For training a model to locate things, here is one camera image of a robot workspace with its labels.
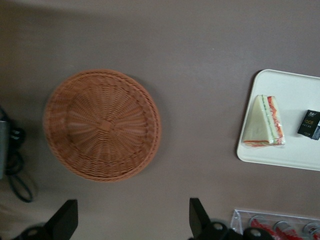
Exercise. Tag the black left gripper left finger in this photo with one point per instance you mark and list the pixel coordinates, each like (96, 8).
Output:
(66, 221)

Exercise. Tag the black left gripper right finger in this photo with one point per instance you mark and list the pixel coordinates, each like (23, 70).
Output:
(200, 221)

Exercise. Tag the triangle sandwich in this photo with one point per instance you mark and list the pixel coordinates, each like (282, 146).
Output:
(260, 122)

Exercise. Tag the round brown wicker basket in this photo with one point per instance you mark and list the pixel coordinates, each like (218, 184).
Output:
(100, 125)

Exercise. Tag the white plastic tray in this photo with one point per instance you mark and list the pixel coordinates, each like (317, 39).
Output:
(295, 92)

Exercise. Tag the clear plastic box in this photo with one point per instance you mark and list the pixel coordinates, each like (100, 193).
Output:
(237, 220)

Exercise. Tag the grey metal bar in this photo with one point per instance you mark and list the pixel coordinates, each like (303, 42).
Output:
(3, 147)

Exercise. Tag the small black packet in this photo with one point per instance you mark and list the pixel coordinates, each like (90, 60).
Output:
(308, 123)

